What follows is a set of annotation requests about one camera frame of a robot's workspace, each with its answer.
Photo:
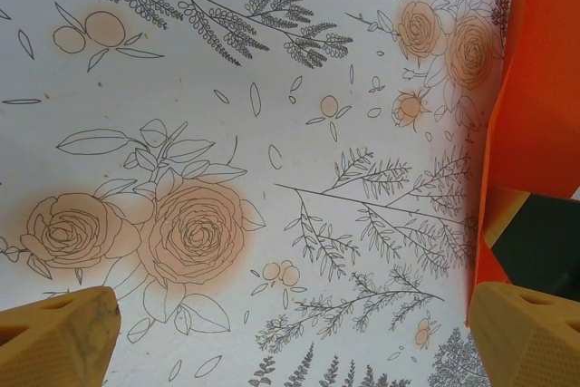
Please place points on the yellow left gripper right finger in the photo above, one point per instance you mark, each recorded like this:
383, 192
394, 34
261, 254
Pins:
530, 341

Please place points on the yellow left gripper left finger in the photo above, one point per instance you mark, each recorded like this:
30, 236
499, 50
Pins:
54, 341

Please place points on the floral print tablecloth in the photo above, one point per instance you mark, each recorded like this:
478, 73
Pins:
272, 88

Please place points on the orange paper sheet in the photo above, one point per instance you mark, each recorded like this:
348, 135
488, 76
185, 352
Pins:
534, 88

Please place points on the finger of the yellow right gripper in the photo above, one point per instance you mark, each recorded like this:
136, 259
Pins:
503, 212

